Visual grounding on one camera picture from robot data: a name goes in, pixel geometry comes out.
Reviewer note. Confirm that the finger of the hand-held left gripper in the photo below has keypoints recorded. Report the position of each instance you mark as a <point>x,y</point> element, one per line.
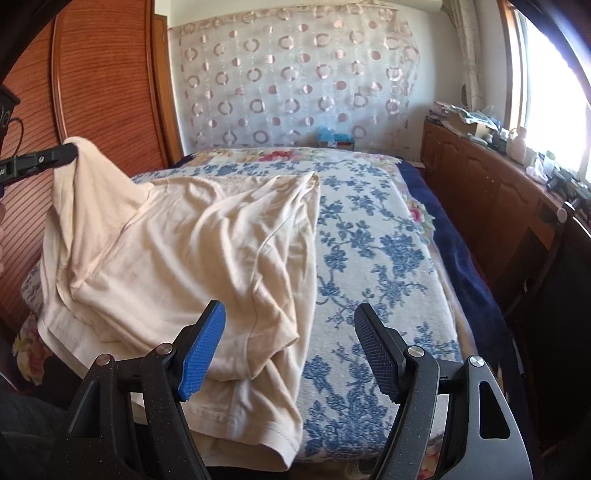
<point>44,159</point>

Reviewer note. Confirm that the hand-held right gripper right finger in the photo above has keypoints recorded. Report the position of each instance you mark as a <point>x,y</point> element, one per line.
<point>376,355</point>

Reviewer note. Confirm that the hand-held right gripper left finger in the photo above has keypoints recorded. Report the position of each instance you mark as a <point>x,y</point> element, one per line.
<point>201,355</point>

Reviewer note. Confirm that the beige printed t-shirt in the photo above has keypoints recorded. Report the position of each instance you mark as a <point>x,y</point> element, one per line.
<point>184,254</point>

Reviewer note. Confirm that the person's left hand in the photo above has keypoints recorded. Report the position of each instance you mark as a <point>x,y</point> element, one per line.
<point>2,244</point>

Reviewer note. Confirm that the wooden headboard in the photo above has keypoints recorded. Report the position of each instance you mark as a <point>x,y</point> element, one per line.
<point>106,83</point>

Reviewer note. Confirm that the blue floral blanket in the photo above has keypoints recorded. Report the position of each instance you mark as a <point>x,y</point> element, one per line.
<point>369,240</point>

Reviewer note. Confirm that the dark pants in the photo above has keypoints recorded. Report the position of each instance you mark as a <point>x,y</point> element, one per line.
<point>32,429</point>

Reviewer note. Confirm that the wooden cabinet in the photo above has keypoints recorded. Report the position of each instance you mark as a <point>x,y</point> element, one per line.
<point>485,194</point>

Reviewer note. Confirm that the dark furniture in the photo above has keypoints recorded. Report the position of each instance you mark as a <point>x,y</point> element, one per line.
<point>563,300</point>

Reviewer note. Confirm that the blue box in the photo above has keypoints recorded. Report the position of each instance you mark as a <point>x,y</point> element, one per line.
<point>334,138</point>

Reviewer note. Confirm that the white plastic bottle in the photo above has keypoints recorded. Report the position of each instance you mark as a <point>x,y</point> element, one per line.
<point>518,146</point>

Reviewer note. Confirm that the sheer curtain with circles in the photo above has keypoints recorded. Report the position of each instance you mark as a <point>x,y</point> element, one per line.
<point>295,83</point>

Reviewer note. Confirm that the window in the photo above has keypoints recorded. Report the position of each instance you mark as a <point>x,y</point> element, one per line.
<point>549,78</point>

